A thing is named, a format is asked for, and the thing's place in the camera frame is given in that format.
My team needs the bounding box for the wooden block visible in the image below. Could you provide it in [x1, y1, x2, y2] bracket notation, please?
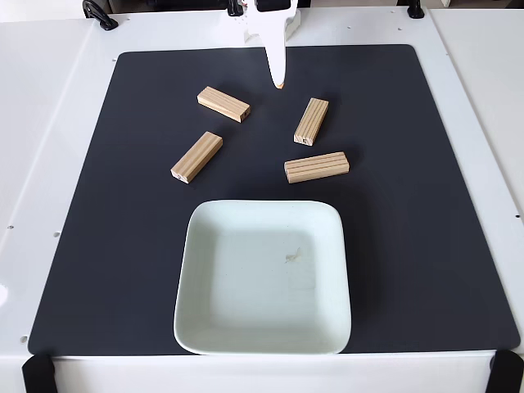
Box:
[293, 97, 330, 147]
[170, 130, 224, 185]
[283, 151, 350, 184]
[196, 85, 251, 124]

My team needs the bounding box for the dark grey table mat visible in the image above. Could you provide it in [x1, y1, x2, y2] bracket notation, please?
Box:
[27, 43, 522, 356]

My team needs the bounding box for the pale square plate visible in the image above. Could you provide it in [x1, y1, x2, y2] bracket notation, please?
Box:
[173, 199, 353, 356]

